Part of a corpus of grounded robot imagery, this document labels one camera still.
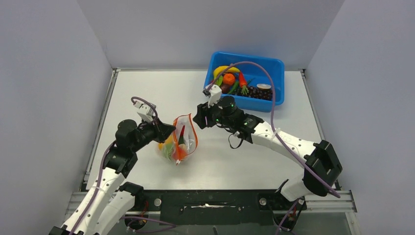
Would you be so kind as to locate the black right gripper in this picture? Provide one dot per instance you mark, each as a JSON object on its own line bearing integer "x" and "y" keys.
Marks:
{"x": 204, "y": 111}

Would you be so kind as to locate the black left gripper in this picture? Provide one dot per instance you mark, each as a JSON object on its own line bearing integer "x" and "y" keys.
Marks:
{"x": 161, "y": 130}

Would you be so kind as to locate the yellow toy bell pepper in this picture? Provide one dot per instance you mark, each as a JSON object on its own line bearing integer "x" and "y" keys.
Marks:
{"x": 168, "y": 143}

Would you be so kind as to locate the toy avocado half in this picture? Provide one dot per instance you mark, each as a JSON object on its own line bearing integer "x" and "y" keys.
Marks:
{"x": 181, "y": 139}

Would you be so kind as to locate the clear zip top bag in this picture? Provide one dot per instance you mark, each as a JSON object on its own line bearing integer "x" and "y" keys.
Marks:
{"x": 184, "y": 124}

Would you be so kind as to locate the white toy garlic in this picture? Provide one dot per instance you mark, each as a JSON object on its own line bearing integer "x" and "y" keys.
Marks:
{"x": 183, "y": 147}

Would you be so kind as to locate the toy peach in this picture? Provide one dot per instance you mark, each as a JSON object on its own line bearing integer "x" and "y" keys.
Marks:
{"x": 179, "y": 155}

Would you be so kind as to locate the green toy lime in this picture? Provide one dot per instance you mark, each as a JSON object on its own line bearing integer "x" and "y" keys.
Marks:
{"x": 168, "y": 151}

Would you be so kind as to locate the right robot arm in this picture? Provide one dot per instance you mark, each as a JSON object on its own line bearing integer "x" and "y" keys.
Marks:
{"x": 319, "y": 160}

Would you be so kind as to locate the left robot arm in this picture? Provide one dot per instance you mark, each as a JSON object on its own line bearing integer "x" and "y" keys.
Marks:
{"x": 111, "y": 197}

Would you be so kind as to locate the purple toy onion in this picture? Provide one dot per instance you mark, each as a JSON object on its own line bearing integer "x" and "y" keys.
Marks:
{"x": 225, "y": 88}

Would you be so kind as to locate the green toy leaf vegetable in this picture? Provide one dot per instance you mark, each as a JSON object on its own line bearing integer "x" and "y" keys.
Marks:
{"x": 219, "y": 81}

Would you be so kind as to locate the orange toy tangerine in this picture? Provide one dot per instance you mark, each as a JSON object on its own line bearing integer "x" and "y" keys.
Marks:
{"x": 229, "y": 79}

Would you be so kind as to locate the green toy chili pepper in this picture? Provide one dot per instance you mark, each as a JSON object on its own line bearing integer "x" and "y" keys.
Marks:
{"x": 233, "y": 88}

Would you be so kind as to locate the yellow toy banana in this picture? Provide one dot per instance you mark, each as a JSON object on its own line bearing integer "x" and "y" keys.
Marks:
{"x": 220, "y": 69}

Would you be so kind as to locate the orange toy carrot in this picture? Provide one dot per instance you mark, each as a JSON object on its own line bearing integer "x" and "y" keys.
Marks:
{"x": 243, "y": 84}

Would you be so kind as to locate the blue plastic bin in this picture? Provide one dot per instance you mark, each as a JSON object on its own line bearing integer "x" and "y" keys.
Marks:
{"x": 254, "y": 76}

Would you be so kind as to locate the brown white toy mushroom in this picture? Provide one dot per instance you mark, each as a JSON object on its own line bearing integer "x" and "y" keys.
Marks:
{"x": 264, "y": 86}

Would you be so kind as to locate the dark toy grapes bunch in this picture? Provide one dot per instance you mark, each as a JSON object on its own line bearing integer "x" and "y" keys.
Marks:
{"x": 254, "y": 92}

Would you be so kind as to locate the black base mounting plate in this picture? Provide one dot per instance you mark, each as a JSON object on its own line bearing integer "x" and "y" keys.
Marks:
{"x": 214, "y": 207}

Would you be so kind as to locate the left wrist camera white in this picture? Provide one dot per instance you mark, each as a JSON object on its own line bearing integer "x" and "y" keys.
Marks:
{"x": 146, "y": 112}

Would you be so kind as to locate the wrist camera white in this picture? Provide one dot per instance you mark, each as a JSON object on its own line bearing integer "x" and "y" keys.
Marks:
{"x": 213, "y": 92}
{"x": 146, "y": 112}

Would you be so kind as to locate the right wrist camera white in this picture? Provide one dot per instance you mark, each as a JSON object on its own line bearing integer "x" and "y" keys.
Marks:
{"x": 213, "y": 92}

